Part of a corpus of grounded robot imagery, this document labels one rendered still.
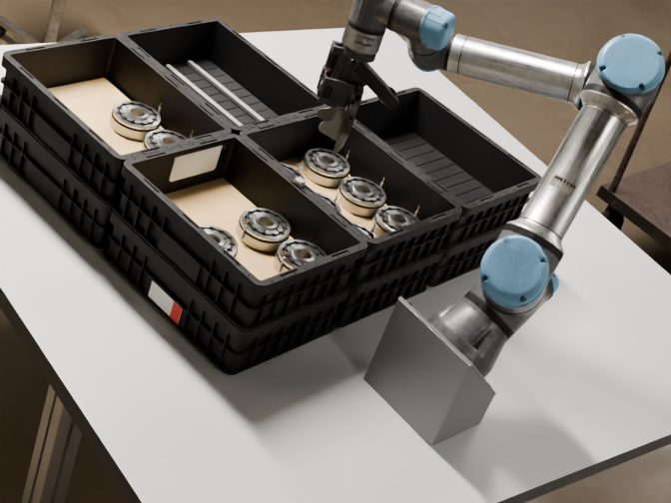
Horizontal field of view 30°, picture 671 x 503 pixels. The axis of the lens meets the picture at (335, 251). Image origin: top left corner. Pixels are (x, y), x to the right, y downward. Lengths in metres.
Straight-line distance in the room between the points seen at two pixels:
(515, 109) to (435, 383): 3.10
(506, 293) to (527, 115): 3.15
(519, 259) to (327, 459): 0.49
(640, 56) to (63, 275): 1.14
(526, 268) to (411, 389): 0.34
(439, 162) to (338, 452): 0.92
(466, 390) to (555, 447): 0.28
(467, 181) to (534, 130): 2.30
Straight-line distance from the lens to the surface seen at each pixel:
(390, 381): 2.38
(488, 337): 2.31
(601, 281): 3.03
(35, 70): 2.70
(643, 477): 3.72
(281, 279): 2.20
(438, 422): 2.32
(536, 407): 2.56
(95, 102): 2.73
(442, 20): 2.34
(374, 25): 2.38
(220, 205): 2.52
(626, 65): 2.27
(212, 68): 2.99
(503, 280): 2.17
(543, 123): 5.28
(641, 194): 4.44
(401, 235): 2.44
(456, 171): 2.93
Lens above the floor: 2.23
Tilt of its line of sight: 34 degrees down
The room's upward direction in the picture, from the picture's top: 21 degrees clockwise
